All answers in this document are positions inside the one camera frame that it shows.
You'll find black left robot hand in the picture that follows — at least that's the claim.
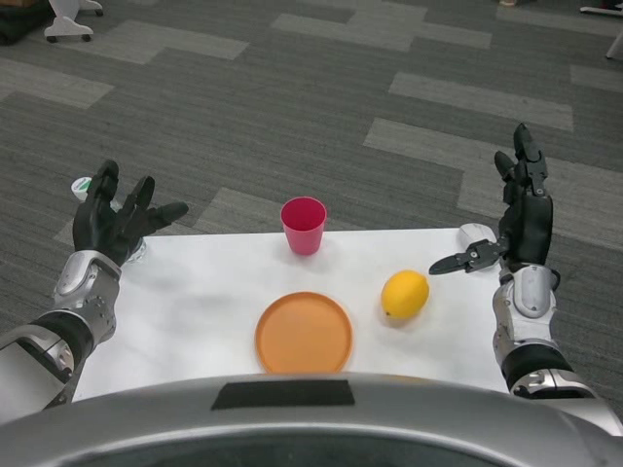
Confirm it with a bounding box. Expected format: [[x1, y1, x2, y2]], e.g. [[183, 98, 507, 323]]
[[72, 159, 190, 268]]

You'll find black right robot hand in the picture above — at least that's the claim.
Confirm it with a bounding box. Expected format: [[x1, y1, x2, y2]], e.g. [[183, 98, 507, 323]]
[[428, 123, 555, 276]]

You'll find yellow lemon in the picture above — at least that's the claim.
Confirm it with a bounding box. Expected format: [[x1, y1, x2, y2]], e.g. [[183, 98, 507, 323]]
[[380, 269, 431, 321]]

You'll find clear bottle with green-white cap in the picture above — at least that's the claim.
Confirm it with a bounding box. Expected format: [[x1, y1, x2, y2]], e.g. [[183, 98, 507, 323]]
[[71, 176, 149, 266]]

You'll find white desk leg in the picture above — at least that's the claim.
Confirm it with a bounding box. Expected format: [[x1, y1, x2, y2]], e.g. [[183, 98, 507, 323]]
[[605, 35, 623, 75]]

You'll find pink plastic cup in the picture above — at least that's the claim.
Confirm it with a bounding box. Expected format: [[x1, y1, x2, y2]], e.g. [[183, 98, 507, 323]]
[[279, 196, 328, 257]]

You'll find orange round plate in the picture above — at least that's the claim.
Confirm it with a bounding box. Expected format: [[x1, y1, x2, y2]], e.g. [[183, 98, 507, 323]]
[[254, 291, 354, 376]]

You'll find silver robot chest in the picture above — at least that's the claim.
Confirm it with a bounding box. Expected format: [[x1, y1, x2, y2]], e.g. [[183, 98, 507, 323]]
[[0, 371, 623, 467]]

